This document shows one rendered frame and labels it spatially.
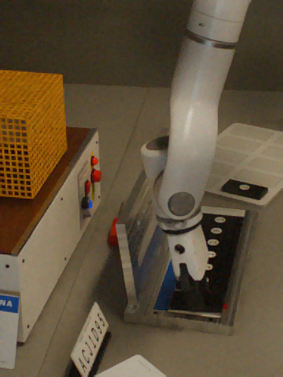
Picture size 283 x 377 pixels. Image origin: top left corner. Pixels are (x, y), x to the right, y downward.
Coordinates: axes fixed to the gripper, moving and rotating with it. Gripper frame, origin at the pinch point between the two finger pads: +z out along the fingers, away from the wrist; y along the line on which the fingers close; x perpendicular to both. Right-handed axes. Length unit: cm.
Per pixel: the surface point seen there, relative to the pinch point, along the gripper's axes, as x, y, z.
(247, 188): -3, 50, 4
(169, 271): 7.7, 10.7, 1.3
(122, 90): 41, 111, -3
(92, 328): 16.6, -13.9, -3.1
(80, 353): 16.6, -21.5, -3.2
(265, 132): -4, 85, 5
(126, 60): 74, 229, 24
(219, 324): -4.4, -5.1, 3.8
